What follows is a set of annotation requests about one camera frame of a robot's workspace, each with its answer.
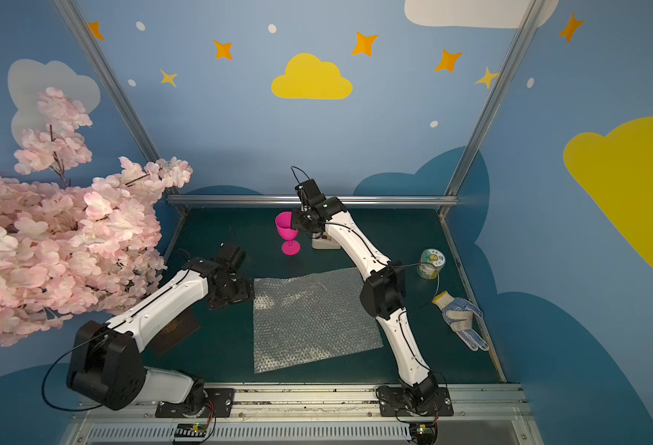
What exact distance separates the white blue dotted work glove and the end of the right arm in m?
0.53

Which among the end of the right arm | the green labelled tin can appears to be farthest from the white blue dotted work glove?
the end of the right arm

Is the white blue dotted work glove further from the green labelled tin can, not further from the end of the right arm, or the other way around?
the end of the right arm

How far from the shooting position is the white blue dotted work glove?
0.87 m

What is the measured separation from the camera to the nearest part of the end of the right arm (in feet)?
2.22
